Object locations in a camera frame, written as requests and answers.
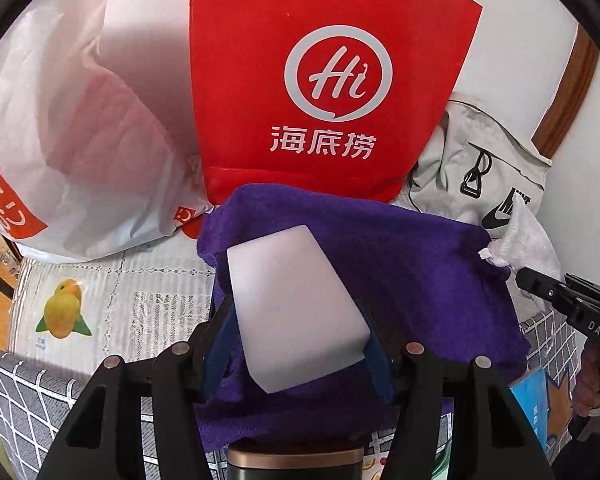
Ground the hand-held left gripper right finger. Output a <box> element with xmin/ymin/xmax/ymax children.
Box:
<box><xmin>355</xmin><ymin>299</ymin><xmax>557</xmax><ymax>480</ymax></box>

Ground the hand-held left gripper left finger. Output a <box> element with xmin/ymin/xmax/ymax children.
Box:
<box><xmin>37</xmin><ymin>296</ymin><xmax>237</xmax><ymax>480</ymax></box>

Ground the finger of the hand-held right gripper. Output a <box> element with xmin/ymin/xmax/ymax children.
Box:
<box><xmin>516</xmin><ymin>266</ymin><xmax>571</xmax><ymax>312</ymax></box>

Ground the white sponge block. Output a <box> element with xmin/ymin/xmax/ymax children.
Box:
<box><xmin>226</xmin><ymin>224</ymin><xmax>372</xmax><ymax>395</ymax></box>

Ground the person's right hand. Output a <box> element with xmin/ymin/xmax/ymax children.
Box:
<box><xmin>571</xmin><ymin>342</ymin><xmax>600</xmax><ymax>413</ymax></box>

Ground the purple towel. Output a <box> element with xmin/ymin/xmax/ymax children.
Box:
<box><xmin>195</xmin><ymin>183</ymin><xmax>531</xmax><ymax>456</ymax></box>

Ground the fruit-print bed sheet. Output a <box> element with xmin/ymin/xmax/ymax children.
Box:
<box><xmin>7</xmin><ymin>230</ymin><xmax>216</xmax><ymax>361</ymax></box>

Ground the blue tissue box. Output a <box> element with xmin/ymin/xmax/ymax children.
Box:
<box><xmin>509</xmin><ymin>370</ymin><xmax>551</xmax><ymax>453</ymax></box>

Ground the dark green tin box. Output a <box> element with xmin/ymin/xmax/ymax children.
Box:
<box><xmin>226</xmin><ymin>442</ymin><xmax>366</xmax><ymax>480</ymax></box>

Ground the grey grid blanket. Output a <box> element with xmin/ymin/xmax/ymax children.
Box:
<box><xmin>0</xmin><ymin>310</ymin><xmax>588</xmax><ymax>480</ymax></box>

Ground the white plastic bag orange label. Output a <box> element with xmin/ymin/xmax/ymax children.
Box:
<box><xmin>0</xmin><ymin>0</ymin><xmax>216</xmax><ymax>263</ymax></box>

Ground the red fabric bag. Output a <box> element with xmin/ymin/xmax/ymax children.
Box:
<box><xmin>188</xmin><ymin>0</ymin><xmax>483</xmax><ymax>206</ymax></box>

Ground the grey drawstring bag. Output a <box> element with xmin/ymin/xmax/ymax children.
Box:
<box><xmin>405</xmin><ymin>91</ymin><xmax>553</xmax><ymax>238</ymax></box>

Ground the wooden frame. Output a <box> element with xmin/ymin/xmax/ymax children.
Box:
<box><xmin>530</xmin><ymin>22</ymin><xmax>600</xmax><ymax>161</ymax></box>

